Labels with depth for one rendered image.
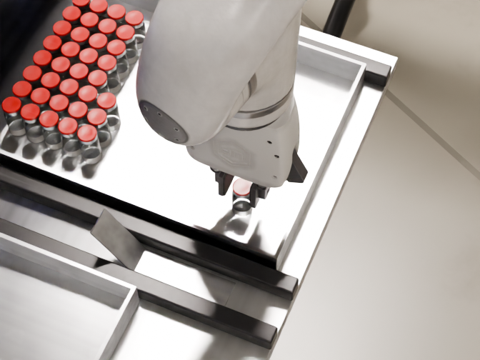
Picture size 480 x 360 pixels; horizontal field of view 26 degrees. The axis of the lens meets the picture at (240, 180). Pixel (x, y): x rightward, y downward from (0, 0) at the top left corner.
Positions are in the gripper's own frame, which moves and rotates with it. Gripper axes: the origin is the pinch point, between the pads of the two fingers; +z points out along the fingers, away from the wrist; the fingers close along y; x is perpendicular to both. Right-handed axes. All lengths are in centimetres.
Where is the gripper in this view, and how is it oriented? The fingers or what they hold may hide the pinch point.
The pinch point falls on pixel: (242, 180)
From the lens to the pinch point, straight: 103.9
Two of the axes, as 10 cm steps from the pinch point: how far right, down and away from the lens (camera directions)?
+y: 9.2, 3.4, -1.8
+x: 3.8, -8.0, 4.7
